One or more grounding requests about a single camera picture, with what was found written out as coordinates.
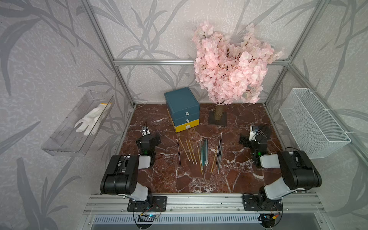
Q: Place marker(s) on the clear plastic wall tray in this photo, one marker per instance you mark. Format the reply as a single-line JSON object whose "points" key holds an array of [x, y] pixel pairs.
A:
{"points": [[75, 135]]}

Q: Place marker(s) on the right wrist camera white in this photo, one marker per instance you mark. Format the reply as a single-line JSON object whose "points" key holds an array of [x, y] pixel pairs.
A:
{"points": [[253, 132]]}

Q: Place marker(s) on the green pencil bundle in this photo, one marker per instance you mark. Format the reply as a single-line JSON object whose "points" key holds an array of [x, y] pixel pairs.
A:
{"points": [[204, 152]]}

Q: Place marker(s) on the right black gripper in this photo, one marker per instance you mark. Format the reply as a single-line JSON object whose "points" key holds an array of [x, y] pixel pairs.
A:
{"points": [[252, 140]]}

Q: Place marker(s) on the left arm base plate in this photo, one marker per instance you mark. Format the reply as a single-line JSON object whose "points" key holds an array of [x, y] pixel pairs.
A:
{"points": [[154, 203]]}

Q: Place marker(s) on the teal drawer cabinet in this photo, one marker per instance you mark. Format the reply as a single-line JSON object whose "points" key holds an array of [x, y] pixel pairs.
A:
{"points": [[181, 99]]}

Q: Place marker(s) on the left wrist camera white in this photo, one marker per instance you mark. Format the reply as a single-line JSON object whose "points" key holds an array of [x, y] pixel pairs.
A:
{"points": [[145, 131]]}

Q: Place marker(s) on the white glove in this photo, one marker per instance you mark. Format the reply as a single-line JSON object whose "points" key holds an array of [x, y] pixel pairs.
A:
{"points": [[89, 123]]}

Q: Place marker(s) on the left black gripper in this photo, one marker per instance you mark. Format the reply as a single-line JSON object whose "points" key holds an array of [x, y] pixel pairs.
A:
{"points": [[145, 136]]}

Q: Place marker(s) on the yellow pencil right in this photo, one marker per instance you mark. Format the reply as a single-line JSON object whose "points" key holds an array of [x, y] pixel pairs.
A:
{"points": [[214, 160]]}

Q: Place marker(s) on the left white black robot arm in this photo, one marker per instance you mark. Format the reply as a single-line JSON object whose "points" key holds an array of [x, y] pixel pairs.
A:
{"points": [[121, 175]]}

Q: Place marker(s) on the right circuit board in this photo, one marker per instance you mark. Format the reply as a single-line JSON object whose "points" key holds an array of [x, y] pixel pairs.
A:
{"points": [[268, 217]]}

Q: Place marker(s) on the aluminium front rail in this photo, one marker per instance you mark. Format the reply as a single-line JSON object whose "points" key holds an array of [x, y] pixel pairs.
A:
{"points": [[215, 203]]}

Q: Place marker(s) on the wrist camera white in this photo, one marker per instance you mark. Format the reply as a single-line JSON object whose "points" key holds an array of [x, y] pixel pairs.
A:
{"points": [[253, 132], [145, 131]]}

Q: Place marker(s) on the circuit board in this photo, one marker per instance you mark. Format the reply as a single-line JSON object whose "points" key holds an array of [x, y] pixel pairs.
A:
{"points": [[148, 218], [268, 217]]}

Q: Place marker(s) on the pink blossom artificial tree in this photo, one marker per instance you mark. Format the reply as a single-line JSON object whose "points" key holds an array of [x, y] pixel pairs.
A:
{"points": [[229, 71]]}

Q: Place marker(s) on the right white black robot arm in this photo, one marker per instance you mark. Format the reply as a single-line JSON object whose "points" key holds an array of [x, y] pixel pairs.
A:
{"points": [[297, 173]]}

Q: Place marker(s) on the teal top drawer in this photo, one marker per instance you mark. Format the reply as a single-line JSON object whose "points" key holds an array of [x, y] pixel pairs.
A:
{"points": [[184, 112]]}

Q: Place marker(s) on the left circuit board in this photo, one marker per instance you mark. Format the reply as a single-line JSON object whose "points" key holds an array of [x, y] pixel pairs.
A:
{"points": [[148, 218]]}

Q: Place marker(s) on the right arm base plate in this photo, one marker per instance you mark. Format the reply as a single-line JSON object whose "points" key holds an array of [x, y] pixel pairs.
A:
{"points": [[260, 203]]}

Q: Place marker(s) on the white wire mesh basket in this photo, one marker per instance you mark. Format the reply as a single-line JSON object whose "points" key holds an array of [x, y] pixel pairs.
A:
{"points": [[311, 124]]}

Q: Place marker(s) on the yellow bottom drawer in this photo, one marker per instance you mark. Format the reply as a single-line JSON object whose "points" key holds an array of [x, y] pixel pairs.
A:
{"points": [[184, 123]]}

